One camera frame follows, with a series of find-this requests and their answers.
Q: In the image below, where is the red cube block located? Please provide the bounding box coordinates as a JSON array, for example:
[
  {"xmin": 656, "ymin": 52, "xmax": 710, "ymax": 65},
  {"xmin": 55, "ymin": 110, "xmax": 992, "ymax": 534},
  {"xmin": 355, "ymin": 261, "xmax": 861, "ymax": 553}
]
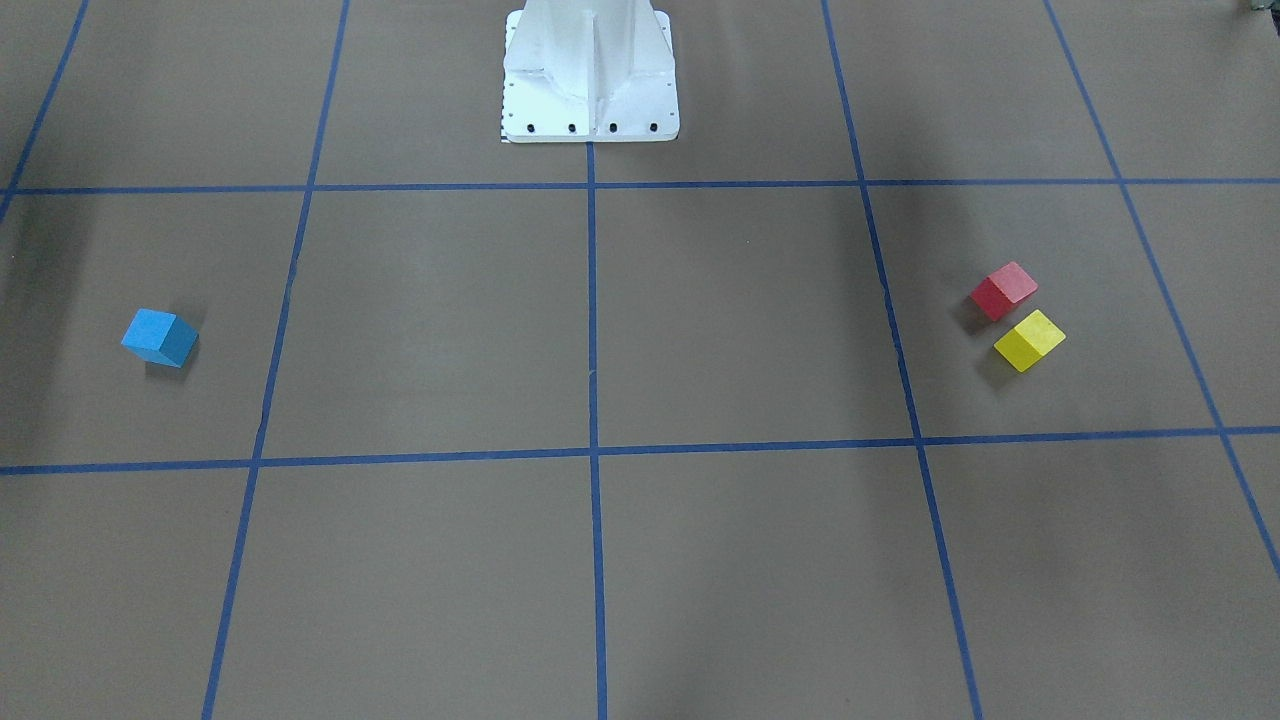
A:
[{"xmin": 969, "ymin": 261, "xmax": 1039, "ymax": 322}]

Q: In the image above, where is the blue cube block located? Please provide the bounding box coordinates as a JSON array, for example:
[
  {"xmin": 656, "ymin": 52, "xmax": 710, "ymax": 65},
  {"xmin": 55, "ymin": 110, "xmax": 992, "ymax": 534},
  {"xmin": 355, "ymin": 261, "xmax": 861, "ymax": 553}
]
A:
[{"xmin": 120, "ymin": 307, "xmax": 198, "ymax": 368}]

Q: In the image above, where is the yellow cube block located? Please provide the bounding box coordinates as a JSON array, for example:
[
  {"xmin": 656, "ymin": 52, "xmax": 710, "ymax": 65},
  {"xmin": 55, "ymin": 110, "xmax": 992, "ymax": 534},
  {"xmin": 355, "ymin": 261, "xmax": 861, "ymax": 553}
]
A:
[{"xmin": 993, "ymin": 310, "xmax": 1066, "ymax": 373}]

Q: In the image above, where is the white camera pillar mount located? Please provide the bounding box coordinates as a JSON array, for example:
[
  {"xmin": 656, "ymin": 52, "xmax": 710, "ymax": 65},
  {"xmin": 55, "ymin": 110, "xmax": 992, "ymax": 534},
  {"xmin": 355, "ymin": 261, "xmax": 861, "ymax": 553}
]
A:
[{"xmin": 500, "ymin": 1, "xmax": 681, "ymax": 143}]

